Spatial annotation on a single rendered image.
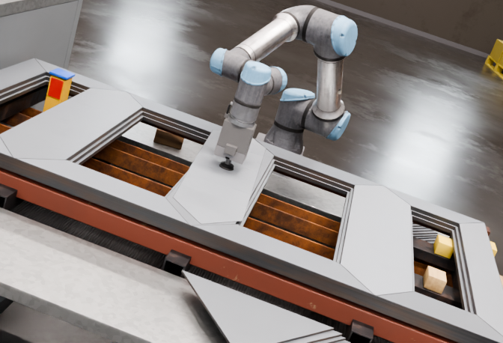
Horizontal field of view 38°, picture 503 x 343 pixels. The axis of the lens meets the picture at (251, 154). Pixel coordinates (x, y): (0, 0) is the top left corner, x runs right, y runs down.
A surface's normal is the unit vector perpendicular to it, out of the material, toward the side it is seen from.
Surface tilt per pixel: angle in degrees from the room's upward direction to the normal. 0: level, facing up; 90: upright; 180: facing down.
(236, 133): 90
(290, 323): 0
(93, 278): 0
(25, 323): 0
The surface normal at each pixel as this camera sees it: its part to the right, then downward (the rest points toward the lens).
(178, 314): 0.29, -0.89
